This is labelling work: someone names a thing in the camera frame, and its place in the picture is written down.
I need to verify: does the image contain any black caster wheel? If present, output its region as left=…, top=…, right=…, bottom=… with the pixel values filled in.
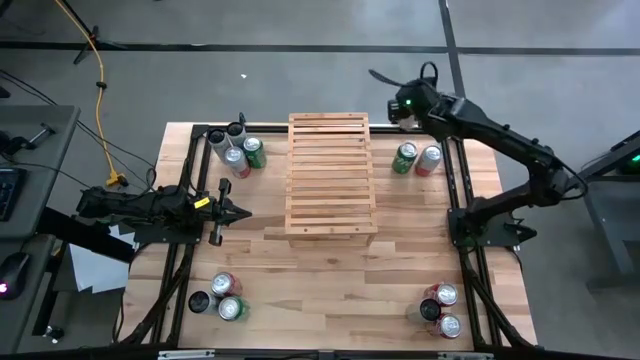
left=42, top=324, right=66, bottom=344

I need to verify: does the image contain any black computer mouse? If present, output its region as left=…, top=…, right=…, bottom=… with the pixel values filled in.
left=0, top=252, right=31, bottom=300

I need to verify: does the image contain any black metal beam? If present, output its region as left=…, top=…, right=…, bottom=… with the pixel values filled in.
left=37, top=205, right=137, bottom=265

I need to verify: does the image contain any pink and silver can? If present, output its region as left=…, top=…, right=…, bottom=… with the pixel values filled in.
left=414, top=144, right=444, bottom=178
left=223, top=145, right=252, bottom=180

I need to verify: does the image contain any grey desk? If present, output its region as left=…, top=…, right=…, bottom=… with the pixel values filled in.
left=0, top=104, right=81, bottom=354

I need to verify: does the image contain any green soda can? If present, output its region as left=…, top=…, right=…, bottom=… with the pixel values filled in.
left=217, top=295, right=250, bottom=322
left=242, top=135, right=268, bottom=170
left=390, top=141, right=419, bottom=176

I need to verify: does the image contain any grey side table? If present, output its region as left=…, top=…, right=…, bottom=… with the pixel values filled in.
left=549, top=129, right=640, bottom=291

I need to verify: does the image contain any black tool on desk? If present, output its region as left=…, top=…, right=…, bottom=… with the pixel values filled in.
left=0, top=122, right=57, bottom=156

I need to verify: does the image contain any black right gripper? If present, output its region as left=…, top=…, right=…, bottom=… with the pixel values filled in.
left=368, top=68, right=441, bottom=129

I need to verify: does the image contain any black keyboard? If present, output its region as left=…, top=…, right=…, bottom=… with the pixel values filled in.
left=0, top=167, right=27, bottom=222

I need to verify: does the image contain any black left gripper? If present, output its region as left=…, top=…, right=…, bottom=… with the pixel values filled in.
left=197, top=178, right=253, bottom=246

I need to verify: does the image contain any white paper sheet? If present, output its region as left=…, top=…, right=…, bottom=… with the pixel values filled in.
left=68, top=224, right=137, bottom=294

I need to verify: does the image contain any yellow power cable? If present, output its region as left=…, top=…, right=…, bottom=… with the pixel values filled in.
left=53, top=0, right=129, bottom=189

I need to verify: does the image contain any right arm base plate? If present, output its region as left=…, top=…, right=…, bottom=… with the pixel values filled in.
left=447, top=207, right=539, bottom=247

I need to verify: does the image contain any red soda can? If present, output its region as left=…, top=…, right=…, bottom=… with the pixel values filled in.
left=209, top=271, right=244, bottom=299
left=427, top=312, right=463, bottom=340
left=422, top=282, right=460, bottom=308

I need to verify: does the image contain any wooden slatted shelf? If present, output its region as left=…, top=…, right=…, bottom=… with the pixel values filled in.
left=283, top=111, right=380, bottom=250

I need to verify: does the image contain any black tripod stand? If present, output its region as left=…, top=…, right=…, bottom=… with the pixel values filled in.
left=59, top=0, right=129, bottom=65

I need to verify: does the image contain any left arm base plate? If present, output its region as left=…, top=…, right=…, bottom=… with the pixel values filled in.
left=133, top=219, right=205, bottom=246

